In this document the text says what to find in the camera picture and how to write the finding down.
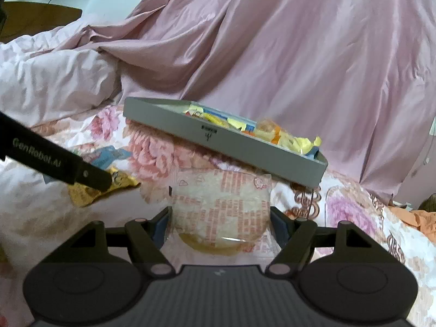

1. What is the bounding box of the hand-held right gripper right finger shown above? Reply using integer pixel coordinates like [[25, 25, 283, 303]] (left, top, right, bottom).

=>
[[265, 207, 376, 278]]

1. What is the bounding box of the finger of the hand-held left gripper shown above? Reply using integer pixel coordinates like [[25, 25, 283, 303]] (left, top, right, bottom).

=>
[[67, 156, 114, 193]]

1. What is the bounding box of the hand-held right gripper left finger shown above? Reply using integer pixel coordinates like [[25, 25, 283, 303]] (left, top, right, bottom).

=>
[[70, 206, 176, 278]]

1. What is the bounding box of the yellow foil snack packet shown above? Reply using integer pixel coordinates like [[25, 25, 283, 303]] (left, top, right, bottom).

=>
[[68, 167, 141, 208]]

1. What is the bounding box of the round rice cracker packet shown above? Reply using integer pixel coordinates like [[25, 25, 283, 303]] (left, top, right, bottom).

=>
[[141, 168, 273, 256]]

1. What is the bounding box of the grey rectangular tray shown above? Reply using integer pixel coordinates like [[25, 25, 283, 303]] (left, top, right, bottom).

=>
[[123, 97, 328, 188]]

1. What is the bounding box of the light blue snack packet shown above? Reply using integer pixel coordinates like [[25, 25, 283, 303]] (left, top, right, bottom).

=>
[[80, 146, 132, 169]]

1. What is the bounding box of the floral bedsheet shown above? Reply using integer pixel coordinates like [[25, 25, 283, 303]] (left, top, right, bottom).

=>
[[0, 104, 436, 327]]

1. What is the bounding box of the pale pink duvet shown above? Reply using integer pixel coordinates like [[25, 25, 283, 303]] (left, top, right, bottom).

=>
[[0, 29, 123, 126]]

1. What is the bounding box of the pile of snack packets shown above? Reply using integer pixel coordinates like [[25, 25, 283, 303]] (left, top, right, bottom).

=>
[[184, 104, 322, 159]]

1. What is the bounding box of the wooden headboard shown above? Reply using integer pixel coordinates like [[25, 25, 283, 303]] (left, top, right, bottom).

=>
[[0, 2, 83, 43]]

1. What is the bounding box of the orange cloth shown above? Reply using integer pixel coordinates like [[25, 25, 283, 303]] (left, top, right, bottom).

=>
[[388, 204, 436, 234]]

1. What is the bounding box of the dark brown object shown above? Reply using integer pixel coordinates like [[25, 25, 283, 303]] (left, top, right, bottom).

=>
[[417, 193, 436, 212]]

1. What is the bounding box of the pink satin sheet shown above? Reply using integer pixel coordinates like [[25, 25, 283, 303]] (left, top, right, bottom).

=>
[[65, 0, 436, 205]]

